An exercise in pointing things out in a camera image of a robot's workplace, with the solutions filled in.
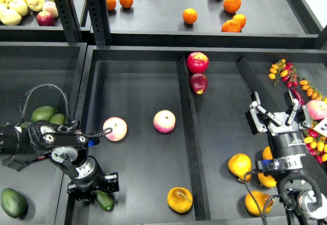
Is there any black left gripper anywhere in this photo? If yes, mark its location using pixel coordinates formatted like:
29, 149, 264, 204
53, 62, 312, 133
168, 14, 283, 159
67, 158, 120, 205

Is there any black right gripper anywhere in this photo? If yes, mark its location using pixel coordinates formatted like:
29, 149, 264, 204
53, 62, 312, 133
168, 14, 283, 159
245, 89, 312, 159

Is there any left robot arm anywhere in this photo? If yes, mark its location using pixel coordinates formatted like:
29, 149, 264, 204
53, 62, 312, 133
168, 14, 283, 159
1, 85, 119, 200

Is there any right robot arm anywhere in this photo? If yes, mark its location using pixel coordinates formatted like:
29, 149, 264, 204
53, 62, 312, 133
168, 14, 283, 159
246, 91, 326, 224

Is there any dark avocado bottom left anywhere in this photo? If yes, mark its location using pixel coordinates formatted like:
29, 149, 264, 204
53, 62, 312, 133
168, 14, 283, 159
1, 188, 28, 218

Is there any red chili pepper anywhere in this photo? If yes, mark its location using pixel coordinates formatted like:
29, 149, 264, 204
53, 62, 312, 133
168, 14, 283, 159
291, 88, 305, 105

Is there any pink apple right tray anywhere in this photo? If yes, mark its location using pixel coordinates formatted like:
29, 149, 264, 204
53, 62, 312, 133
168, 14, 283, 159
306, 99, 326, 121

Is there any white label card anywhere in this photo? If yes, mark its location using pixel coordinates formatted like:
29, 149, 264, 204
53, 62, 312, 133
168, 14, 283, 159
313, 118, 327, 137

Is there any orange cherry tomato vine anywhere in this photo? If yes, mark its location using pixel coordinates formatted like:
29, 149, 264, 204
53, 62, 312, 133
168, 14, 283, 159
299, 79, 326, 103

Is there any cherry tomato bunch lower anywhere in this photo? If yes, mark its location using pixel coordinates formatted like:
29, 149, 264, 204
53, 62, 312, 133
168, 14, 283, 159
302, 118, 326, 165

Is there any cherry tomato bunch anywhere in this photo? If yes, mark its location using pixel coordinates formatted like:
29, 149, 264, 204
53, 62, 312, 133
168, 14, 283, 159
268, 59, 298, 88
302, 118, 326, 165

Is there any cherry tomato bunch top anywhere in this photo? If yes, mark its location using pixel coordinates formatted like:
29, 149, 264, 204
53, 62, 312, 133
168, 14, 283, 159
268, 59, 298, 88

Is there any pink apple left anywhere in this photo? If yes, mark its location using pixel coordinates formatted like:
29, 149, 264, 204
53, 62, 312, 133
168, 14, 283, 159
103, 117, 127, 142

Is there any pink apple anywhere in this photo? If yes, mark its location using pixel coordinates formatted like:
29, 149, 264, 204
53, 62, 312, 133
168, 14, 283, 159
153, 110, 176, 133
103, 117, 127, 142

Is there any dark red apple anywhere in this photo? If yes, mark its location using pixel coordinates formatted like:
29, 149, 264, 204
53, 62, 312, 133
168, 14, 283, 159
190, 73, 208, 95

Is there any pink apple centre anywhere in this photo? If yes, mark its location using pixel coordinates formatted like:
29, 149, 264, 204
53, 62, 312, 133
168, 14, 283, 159
153, 110, 176, 133

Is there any black middle divided tray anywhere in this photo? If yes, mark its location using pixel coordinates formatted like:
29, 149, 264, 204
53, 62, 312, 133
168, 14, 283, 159
63, 46, 326, 224

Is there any bright red apple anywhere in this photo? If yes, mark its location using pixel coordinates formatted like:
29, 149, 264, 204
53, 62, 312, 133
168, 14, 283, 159
186, 52, 209, 74

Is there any orange front right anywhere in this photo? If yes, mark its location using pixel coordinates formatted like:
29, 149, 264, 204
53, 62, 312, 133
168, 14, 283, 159
221, 19, 241, 33

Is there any orange right small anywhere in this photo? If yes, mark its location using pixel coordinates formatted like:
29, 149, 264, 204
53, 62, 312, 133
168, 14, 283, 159
232, 14, 247, 29

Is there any large orange shelf right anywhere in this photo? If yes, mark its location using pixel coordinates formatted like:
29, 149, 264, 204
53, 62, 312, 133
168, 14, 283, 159
223, 0, 242, 13

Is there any black left tray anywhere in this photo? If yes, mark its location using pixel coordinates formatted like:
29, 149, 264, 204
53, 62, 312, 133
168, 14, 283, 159
1, 42, 86, 224

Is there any orange centre shelf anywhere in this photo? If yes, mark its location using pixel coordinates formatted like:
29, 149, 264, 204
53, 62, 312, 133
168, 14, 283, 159
182, 8, 198, 25

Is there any black upper right shelf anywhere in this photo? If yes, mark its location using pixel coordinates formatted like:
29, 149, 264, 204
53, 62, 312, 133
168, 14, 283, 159
108, 0, 326, 49

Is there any black upper left shelf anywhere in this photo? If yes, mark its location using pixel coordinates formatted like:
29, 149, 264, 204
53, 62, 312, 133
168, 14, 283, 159
1, 0, 88, 42

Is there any red apple on shelf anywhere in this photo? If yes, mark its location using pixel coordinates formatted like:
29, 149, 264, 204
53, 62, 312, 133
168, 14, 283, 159
36, 11, 55, 27

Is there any black shelf upright left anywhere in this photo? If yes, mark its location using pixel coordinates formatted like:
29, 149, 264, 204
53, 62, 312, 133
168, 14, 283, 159
54, 0, 82, 42

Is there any black shelf upright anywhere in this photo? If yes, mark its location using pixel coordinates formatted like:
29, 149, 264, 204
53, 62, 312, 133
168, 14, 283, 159
54, 0, 82, 42
86, 0, 111, 46

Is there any peach coloured fruit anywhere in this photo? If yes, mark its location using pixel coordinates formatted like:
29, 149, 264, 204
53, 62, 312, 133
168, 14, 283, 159
42, 2, 59, 18

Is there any orange far left shelf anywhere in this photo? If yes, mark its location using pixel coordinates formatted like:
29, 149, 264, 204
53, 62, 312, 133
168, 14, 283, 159
106, 0, 116, 11

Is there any black shelf upright right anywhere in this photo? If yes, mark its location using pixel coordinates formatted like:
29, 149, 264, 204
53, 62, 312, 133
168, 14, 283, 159
86, 0, 111, 46

